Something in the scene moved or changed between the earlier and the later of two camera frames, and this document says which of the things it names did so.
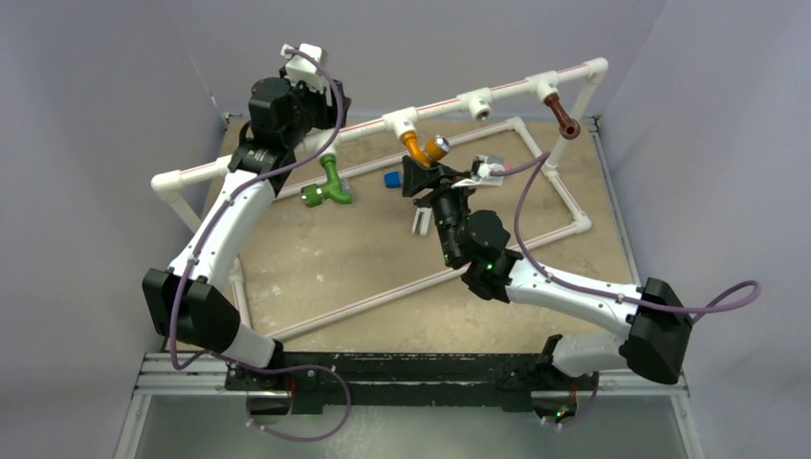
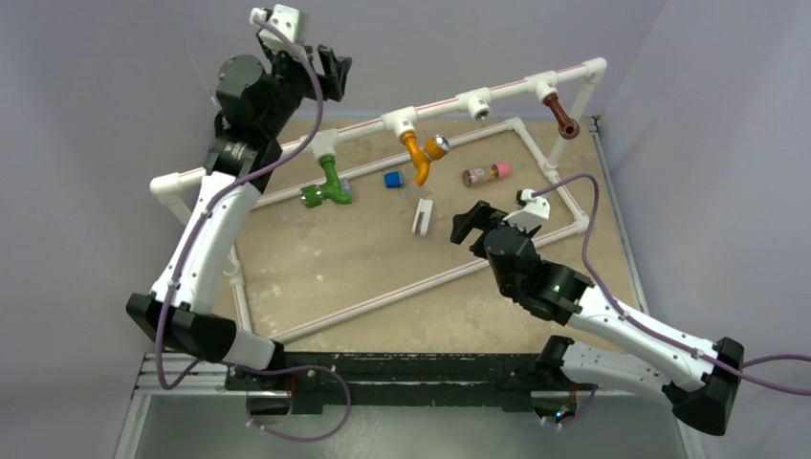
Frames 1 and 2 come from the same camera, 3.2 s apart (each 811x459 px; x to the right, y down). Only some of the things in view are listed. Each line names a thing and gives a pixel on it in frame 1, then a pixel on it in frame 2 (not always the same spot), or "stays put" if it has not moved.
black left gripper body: (313, 107) → (291, 79)
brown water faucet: (569, 128) stays put
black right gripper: (416, 176) → (481, 217)
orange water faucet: (433, 148) stays put
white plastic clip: (421, 220) stays put
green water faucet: (313, 194) stays put
